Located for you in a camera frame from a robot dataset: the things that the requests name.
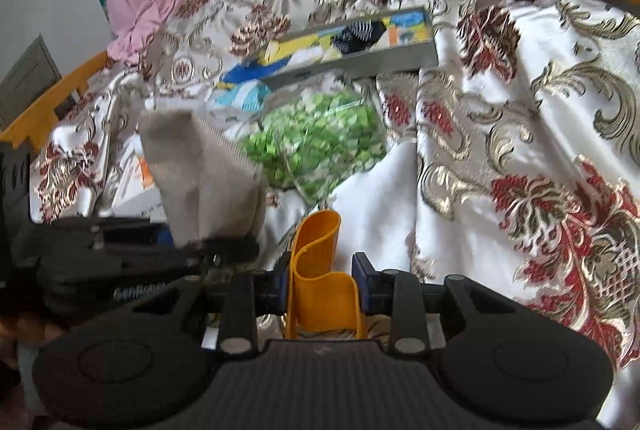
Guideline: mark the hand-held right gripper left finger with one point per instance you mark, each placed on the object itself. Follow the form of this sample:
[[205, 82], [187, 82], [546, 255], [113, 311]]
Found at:
[[280, 284]]

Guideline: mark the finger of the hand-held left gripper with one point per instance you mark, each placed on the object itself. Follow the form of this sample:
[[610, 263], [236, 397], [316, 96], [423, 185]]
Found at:
[[120, 226], [230, 250]]

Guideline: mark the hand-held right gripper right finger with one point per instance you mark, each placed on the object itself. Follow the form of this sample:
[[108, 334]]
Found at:
[[361, 282]]

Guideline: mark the white box with orange print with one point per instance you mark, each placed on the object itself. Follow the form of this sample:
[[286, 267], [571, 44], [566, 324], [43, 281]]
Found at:
[[135, 191]]

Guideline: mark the clear bag of green bits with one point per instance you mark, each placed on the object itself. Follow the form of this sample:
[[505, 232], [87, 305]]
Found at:
[[310, 139]]

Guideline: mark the blue striped white cloth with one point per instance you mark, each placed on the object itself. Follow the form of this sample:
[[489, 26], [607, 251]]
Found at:
[[240, 99]]

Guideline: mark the grey door panel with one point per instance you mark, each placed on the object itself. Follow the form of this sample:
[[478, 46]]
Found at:
[[25, 79]]

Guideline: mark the yellow blue printed cloth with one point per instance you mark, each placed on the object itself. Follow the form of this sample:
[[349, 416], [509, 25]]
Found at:
[[247, 72]]

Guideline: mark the floral satin blanket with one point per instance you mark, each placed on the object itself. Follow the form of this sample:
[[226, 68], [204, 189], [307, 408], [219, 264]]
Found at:
[[500, 119]]

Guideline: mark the navy striped sock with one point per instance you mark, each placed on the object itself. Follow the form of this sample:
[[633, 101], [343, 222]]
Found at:
[[357, 37]]

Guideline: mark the wooden bed rail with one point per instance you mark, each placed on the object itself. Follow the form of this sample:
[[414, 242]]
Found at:
[[55, 104]]

